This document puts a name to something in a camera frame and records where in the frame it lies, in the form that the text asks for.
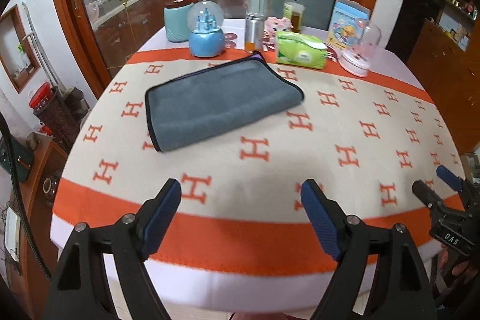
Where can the clear plastic oil bottle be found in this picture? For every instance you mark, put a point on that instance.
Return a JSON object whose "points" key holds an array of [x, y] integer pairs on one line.
{"points": [[294, 11]]}

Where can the orange white H-pattern blanket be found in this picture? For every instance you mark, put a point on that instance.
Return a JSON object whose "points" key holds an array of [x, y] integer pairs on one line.
{"points": [[364, 140]]}

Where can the green tissue pack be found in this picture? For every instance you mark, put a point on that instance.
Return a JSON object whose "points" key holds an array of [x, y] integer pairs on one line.
{"points": [[300, 50]]}

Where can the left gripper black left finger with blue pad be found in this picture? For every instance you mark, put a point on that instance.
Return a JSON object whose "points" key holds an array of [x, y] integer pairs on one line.
{"points": [[79, 288]]}

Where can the person's right hand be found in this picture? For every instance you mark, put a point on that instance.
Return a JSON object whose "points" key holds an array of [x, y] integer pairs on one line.
{"points": [[468, 268]]}

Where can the silver orange drink can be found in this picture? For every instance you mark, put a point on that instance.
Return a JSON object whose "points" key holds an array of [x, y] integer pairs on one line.
{"points": [[254, 32]]}

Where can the clear dome pink toy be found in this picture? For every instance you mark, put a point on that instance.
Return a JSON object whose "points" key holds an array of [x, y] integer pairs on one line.
{"points": [[357, 58]]}

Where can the pink plush toy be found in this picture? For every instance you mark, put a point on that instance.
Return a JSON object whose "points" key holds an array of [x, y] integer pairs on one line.
{"points": [[274, 24]]}

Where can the red lidded jar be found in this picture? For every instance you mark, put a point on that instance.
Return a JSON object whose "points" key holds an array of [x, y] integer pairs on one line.
{"points": [[41, 97]]}

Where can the blue castle snow globe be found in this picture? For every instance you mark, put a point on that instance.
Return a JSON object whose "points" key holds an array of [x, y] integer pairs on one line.
{"points": [[206, 39]]}

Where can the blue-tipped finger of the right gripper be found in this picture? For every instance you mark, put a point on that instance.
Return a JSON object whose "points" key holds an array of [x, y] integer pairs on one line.
{"points": [[455, 182]]}

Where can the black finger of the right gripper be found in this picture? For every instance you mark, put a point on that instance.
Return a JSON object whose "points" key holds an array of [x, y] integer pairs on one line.
{"points": [[426, 195]]}

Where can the grey microfiber towel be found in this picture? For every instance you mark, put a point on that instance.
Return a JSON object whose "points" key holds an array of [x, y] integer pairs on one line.
{"points": [[216, 100]]}

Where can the dark woven basket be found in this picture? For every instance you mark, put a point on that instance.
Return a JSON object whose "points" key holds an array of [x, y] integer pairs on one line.
{"points": [[55, 114]]}

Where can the wooden side cabinet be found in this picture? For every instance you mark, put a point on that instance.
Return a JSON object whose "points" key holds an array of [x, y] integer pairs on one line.
{"points": [[25, 278]]}

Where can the blue children's book box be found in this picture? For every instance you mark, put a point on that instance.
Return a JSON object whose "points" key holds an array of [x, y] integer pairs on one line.
{"points": [[346, 23]]}

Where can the light blue ceramic jar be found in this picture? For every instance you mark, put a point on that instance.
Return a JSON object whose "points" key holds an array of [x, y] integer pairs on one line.
{"points": [[175, 20]]}

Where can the dark wooden shelf unit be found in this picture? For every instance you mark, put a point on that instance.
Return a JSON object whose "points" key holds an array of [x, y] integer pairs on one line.
{"points": [[438, 40]]}

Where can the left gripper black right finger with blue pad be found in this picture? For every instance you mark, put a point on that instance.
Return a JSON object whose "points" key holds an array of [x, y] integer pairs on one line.
{"points": [[400, 289]]}

